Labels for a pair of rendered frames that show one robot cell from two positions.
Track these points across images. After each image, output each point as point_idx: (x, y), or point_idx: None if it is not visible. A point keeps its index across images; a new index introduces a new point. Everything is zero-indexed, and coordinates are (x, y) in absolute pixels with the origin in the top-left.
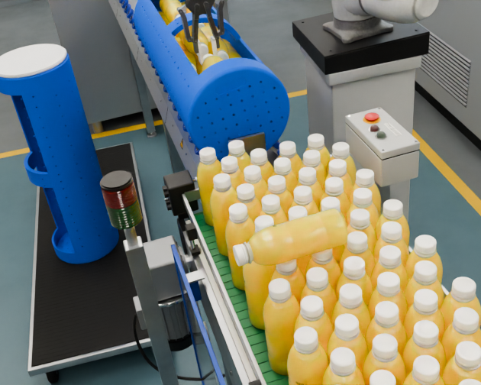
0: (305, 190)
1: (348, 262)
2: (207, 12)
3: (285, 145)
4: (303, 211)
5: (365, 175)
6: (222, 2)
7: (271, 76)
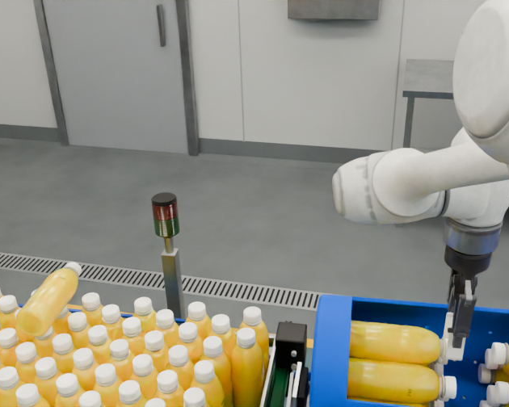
0: (116, 346)
1: (10, 331)
2: (453, 288)
3: (204, 365)
4: (92, 333)
5: (86, 396)
6: (460, 297)
7: (312, 362)
